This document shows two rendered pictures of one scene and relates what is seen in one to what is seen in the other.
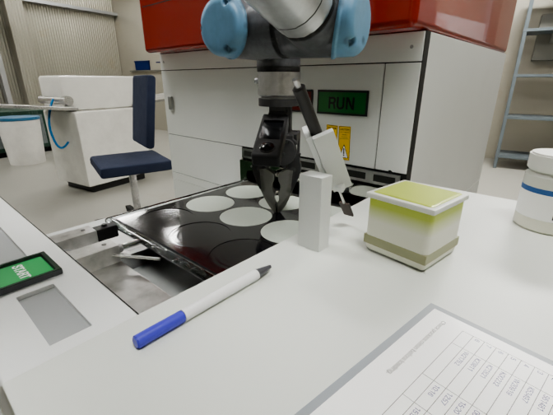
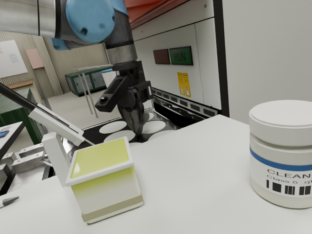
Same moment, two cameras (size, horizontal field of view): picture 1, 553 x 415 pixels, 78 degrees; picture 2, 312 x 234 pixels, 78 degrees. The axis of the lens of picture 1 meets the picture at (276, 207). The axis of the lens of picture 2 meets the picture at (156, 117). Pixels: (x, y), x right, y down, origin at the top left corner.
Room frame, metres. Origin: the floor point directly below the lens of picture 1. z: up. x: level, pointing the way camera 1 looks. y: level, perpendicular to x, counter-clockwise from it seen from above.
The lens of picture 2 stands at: (0.19, -0.32, 1.15)
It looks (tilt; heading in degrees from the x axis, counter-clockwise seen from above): 21 degrees down; 30
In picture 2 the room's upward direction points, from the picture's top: 12 degrees counter-clockwise
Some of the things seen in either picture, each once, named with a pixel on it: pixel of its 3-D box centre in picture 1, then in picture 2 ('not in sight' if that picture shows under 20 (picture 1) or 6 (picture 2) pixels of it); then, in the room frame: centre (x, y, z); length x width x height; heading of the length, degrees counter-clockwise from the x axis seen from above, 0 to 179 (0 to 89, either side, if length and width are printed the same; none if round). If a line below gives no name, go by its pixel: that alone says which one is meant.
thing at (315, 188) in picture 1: (323, 186); (65, 142); (0.36, -0.05, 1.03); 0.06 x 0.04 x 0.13; 139
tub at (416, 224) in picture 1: (413, 221); (107, 176); (0.34, -0.15, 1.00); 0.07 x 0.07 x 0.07; 40
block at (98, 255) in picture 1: (88, 258); (29, 161); (0.45, 0.28, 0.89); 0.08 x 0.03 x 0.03; 139
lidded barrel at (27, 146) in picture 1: (23, 140); (112, 80); (5.02, 3.70, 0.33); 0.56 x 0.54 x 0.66; 56
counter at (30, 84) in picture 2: not in sight; (23, 97); (3.50, 5.91, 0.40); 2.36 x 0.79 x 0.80; 58
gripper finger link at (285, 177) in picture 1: (286, 187); (142, 119); (0.64, -0.02, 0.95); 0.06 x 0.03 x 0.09; 170
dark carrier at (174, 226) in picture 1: (246, 216); (120, 138); (0.61, 0.06, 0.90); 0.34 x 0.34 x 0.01; 49
